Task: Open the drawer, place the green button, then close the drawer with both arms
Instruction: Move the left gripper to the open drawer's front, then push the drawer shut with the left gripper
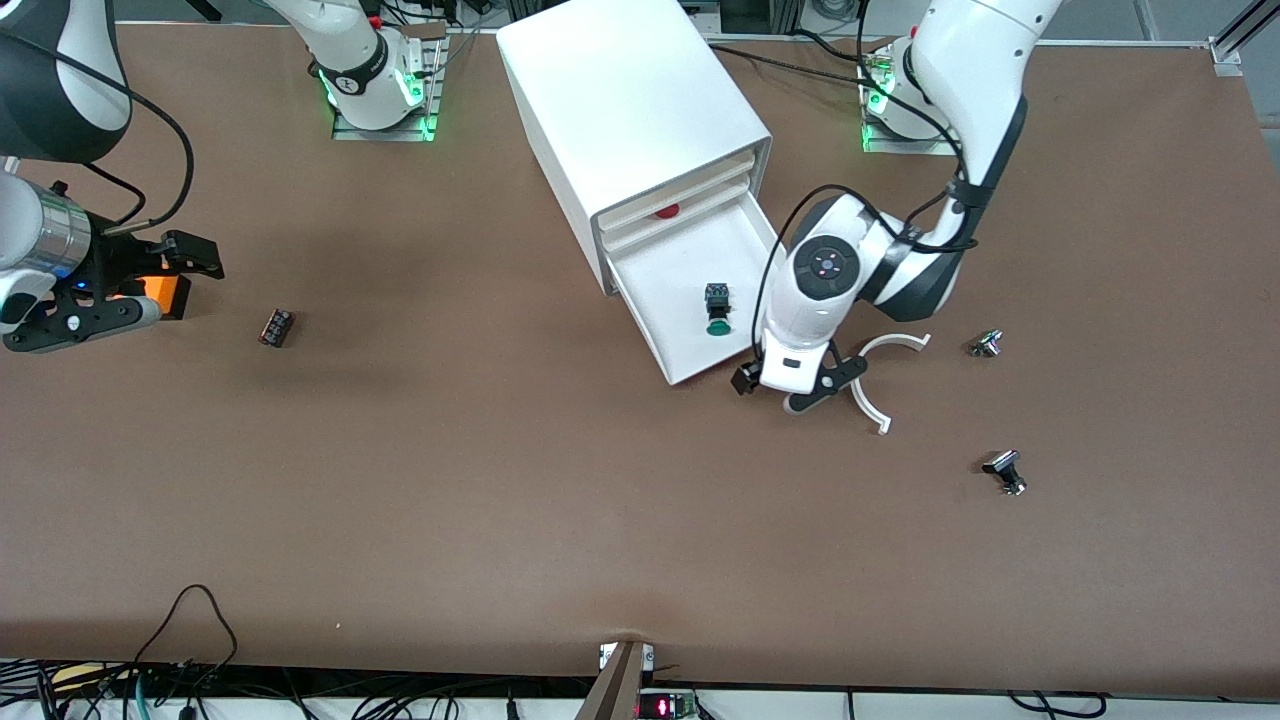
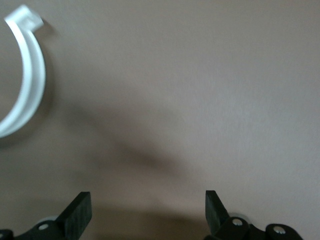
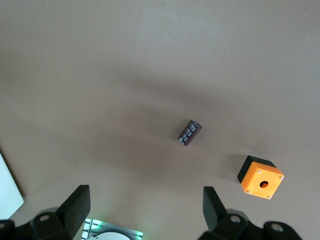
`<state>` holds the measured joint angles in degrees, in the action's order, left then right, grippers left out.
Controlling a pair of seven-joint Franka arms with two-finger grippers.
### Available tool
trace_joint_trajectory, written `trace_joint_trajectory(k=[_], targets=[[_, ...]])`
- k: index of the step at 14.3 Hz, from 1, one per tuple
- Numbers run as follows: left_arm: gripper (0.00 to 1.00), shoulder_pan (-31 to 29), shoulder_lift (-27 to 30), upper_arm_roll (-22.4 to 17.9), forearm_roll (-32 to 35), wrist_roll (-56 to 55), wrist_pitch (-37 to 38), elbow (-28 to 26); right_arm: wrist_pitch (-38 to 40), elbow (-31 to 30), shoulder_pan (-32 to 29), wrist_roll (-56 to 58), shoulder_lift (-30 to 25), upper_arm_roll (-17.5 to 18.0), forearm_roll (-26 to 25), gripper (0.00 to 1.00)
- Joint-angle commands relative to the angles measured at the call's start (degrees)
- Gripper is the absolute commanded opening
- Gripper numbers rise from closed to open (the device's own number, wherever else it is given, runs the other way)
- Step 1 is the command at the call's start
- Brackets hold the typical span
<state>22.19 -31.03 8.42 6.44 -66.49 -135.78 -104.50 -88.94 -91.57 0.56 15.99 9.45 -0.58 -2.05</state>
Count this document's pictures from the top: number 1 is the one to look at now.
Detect black switch with grey cap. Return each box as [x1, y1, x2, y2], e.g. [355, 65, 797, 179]
[981, 449, 1028, 497]

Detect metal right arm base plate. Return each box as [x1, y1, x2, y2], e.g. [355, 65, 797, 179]
[332, 22, 447, 142]

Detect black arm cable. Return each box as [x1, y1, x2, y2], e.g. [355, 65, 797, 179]
[752, 0, 986, 366]
[0, 30, 194, 239]

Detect black cable behind cabinet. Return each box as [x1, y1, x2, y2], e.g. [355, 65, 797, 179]
[700, 40, 886, 89]

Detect orange box with black base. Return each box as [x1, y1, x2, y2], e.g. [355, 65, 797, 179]
[120, 275, 192, 322]

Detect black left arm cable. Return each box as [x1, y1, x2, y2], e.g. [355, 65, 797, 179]
[752, 0, 986, 366]

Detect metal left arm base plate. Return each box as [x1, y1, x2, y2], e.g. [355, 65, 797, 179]
[861, 50, 968, 156]

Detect aluminium frame rail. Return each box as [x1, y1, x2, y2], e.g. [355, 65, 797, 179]
[1208, 0, 1280, 78]

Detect wooden beam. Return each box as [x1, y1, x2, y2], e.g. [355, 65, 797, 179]
[574, 640, 648, 720]

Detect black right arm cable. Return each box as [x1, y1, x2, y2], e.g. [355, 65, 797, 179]
[0, 30, 194, 239]

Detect device with red display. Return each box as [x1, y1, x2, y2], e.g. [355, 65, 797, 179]
[636, 689, 698, 720]

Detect looped black cable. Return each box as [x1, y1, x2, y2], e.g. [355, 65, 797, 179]
[133, 584, 240, 691]

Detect white semicircular bracket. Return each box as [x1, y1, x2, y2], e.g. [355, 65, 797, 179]
[848, 332, 932, 436]

